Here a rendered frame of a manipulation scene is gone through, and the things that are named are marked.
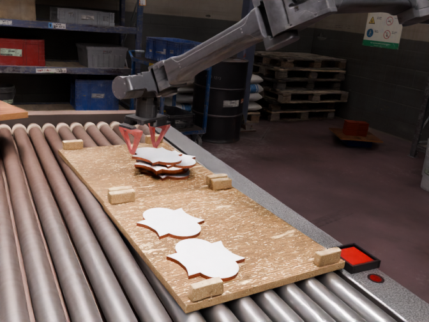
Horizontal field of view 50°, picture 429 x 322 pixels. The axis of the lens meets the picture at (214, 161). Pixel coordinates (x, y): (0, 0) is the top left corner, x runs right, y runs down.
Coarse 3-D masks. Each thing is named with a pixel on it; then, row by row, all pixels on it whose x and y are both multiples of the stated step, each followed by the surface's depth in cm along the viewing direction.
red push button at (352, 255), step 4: (348, 248) 95; (352, 248) 95; (344, 252) 93; (348, 252) 93; (352, 252) 94; (356, 252) 94; (360, 252) 94; (344, 256) 92; (348, 256) 92; (352, 256) 92; (356, 256) 92; (360, 256) 92; (364, 256) 92; (348, 260) 90; (352, 260) 91; (356, 260) 91; (360, 260) 91; (364, 260) 91; (368, 260) 91; (372, 260) 91; (352, 264) 89
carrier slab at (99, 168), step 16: (144, 144) 149; (160, 144) 151; (64, 160) 131; (80, 160) 129; (96, 160) 130; (112, 160) 131; (128, 160) 132; (80, 176) 118; (96, 176) 118; (112, 176) 119; (128, 176) 120; (144, 176) 121; (192, 176) 125; (96, 192) 109; (144, 192) 111; (160, 192) 112; (176, 192) 114
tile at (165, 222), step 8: (152, 208) 101; (160, 208) 101; (144, 216) 97; (152, 216) 97; (160, 216) 98; (168, 216) 98; (176, 216) 98; (184, 216) 99; (144, 224) 94; (152, 224) 94; (160, 224) 94; (168, 224) 94; (176, 224) 95; (184, 224) 95; (192, 224) 95; (160, 232) 91; (168, 232) 91; (176, 232) 92; (184, 232) 92; (192, 232) 92
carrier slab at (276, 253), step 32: (192, 192) 114; (224, 192) 116; (128, 224) 94; (224, 224) 99; (256, 224) 100; (288, 224) 102; (160, 256) 84; (256, 256) 87; (288, 256) 88; (224, 288) 76; (256, 288) 78
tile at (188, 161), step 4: (176, 152) 130; (184, 156) 128; (188, 156) 128; (192, 156) 128; (184, 160) 124; (188, 160) 124; (192, 160) 125; (160, 164) 121; (180, 164) 121; (184, 164) 121; (188, 164) 121; (192, 164) 122; (168, 168) 119; (184, 168) 121
